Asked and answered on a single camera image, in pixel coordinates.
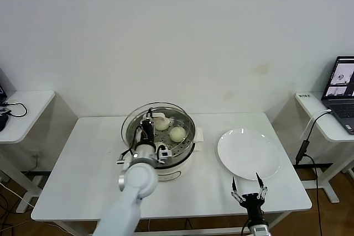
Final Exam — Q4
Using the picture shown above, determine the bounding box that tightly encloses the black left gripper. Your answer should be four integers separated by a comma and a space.
134, 107, 157, 146

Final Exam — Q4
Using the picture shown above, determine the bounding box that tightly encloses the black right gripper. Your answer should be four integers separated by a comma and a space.
231, 172, 269, 216

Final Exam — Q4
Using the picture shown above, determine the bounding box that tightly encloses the glass lid with cream handle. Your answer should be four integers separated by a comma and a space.
121, 102, 197, 165

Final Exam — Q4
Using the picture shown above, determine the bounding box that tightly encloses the white steamed baozi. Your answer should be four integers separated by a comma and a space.
154, 119, 170, 131
169, 127, 186, 142

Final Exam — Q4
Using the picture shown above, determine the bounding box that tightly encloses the perforated steel steamer basket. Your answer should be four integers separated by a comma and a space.
126, 107, 196, 162

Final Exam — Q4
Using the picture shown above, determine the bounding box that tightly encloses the white rectangular table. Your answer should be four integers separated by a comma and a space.
30, 112, 313, 236

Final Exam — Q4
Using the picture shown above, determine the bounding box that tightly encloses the white round plate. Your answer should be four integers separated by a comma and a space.
217, 128, 281, 181

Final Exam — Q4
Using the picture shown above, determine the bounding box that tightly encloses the cream electric cooking pot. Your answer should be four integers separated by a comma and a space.
118, 127, 206, 183

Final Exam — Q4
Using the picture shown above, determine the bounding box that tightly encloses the white side table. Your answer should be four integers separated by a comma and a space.
272, 91, 354, 204
0, 90, 79, 213

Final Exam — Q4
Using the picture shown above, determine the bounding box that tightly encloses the grey open laptop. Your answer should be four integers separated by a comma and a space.
320, 55, 354, 137

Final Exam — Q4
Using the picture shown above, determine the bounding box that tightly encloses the black laptop with lit screen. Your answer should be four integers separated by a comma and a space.
0, 67, 18, 103

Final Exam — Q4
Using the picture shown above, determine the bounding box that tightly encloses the black computer mouse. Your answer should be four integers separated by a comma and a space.
0, 114, 10, 132

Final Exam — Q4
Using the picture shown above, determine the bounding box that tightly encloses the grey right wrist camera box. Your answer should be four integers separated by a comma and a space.
248, 224, 271, 236

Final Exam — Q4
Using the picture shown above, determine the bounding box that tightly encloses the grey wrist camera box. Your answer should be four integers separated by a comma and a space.
155, 142, 173, 162
248, 224, 271, 236

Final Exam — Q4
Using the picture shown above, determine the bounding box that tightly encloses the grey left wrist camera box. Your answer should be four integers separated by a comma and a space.
155, 142, 173, 162

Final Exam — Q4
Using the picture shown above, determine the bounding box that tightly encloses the black cable with adapter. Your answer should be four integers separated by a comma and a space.
294, 114, 332, 236

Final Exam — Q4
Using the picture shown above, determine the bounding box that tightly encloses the white laptop cable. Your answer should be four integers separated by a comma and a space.
300, 109, 332, 140

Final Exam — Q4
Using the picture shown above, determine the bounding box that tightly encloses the white wall socket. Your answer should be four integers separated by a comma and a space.
29, 149, 45, 160

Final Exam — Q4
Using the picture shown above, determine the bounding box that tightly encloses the black looped cable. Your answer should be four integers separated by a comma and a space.
0, 102, 28, 118

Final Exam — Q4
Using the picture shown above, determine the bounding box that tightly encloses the white floor cable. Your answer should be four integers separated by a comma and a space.
0, 182, 37, 209

